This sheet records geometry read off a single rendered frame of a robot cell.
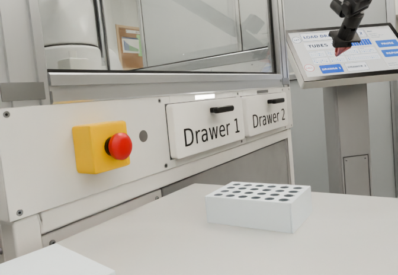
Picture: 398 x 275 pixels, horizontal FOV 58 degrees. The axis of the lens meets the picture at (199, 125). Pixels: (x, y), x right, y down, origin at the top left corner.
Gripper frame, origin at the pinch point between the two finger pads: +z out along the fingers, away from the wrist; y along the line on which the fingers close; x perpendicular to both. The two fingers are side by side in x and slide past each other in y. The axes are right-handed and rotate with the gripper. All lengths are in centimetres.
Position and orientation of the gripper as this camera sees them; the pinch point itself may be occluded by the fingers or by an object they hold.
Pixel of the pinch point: (336, 54)
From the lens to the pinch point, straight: 152.4
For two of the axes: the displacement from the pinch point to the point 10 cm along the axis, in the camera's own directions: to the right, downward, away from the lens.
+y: -9.9, 0.9, -1.0
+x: 1.4, 8.1, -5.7
